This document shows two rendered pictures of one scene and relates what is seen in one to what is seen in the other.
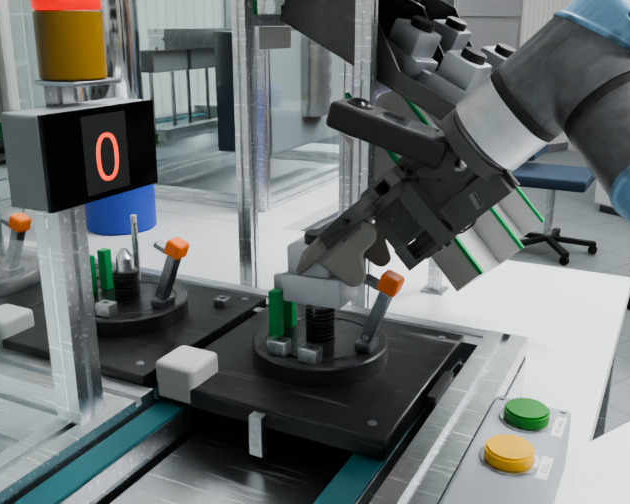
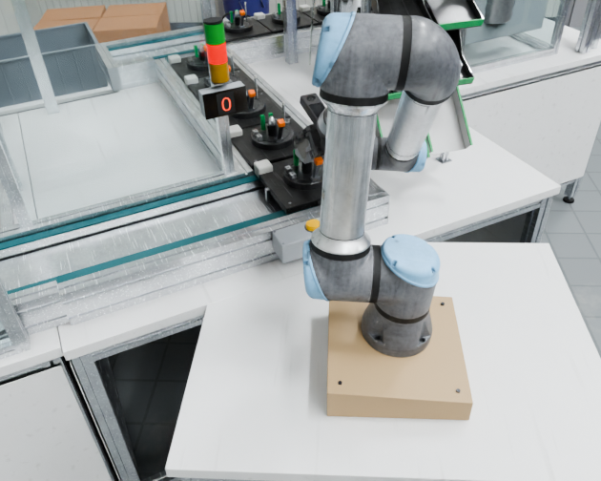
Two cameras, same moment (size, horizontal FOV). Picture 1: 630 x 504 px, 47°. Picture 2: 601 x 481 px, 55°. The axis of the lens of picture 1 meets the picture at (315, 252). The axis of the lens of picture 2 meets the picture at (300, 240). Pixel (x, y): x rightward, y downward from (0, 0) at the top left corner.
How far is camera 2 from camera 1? 115 cm
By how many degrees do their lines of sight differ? 40
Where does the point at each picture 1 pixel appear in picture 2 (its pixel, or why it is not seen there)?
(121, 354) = (254, 156)
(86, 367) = (229, 158)
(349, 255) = (301, 148)
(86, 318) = (228, 145)
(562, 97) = not seen: hidden behind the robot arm
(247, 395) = (270, 181)
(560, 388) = (419, 220)
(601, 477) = not seen: hidden behind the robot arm
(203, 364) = (264, 168)
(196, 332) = (283, 155)
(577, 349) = (456, 209)
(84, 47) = (218, 74)
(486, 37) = not seen: outside the picture
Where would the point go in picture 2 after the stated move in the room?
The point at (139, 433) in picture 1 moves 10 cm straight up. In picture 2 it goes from (239, 182) to (237, 153)
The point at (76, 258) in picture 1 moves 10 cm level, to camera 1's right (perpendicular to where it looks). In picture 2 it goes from (225, 127) to (251, 137)
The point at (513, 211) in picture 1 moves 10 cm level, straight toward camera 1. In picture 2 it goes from (464, 135) to (440, 145)
